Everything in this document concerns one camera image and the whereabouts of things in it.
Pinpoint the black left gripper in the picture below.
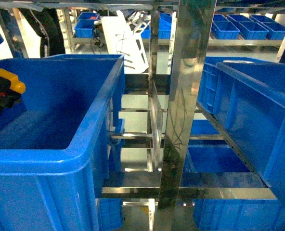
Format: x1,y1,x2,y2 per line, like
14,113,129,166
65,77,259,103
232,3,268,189
0,76,22,114

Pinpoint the yellow toy block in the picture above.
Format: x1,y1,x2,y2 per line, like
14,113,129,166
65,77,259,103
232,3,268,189
0,68,26,94

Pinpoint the large blue bin upper left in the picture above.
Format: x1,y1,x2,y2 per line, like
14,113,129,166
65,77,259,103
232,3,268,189
0,54,125,231

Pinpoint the large blue bin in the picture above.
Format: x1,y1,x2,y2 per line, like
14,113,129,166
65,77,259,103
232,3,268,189
0,54,125,231
183,144,285,231
198,57,285,207

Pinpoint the steel shelf rack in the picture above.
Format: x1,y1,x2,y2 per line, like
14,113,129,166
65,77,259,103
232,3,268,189
0,0,276,231

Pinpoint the large blue bin lower right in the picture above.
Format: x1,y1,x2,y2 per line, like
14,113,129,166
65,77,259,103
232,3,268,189
183,144,285,231

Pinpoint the large blue bin upper right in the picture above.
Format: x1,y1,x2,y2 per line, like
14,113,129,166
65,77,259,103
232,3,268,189
198,57,285,207

